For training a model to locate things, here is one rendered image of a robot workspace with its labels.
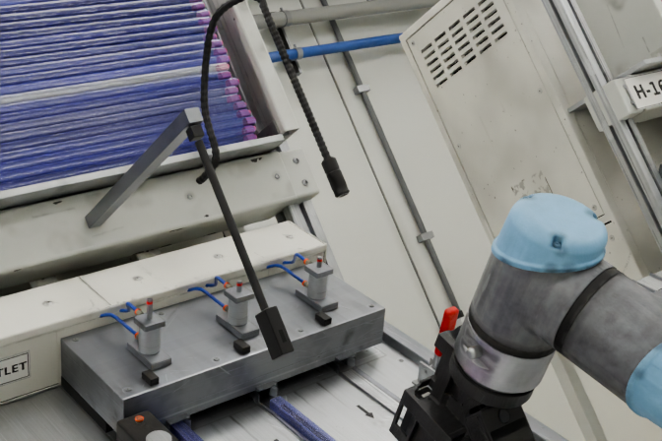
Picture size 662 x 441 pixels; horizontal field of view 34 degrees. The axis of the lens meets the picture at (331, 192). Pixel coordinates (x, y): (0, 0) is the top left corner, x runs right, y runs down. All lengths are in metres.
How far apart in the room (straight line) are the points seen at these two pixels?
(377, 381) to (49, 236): 0.40
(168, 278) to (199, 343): 0.11
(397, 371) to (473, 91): 1.04
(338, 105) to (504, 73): 1.44
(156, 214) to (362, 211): 2.11
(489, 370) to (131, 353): 0.43
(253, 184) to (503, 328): 0.62
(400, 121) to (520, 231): 2.85
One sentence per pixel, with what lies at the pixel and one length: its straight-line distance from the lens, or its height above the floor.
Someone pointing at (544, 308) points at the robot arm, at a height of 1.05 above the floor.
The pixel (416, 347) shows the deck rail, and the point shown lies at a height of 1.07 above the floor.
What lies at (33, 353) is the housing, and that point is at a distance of 1.18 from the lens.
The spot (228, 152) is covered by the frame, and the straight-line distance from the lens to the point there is 1.34.
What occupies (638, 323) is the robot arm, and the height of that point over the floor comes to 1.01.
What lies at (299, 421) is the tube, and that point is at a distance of 1.14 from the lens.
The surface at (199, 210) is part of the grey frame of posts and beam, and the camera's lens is 1.33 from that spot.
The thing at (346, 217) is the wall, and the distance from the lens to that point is 3.34.
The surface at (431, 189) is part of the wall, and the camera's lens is 3.58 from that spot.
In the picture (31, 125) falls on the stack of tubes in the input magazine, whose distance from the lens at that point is 1.26.
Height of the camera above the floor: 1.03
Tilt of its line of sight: 11 degrees up
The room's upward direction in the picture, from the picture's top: 23 degrees counter-clockwise
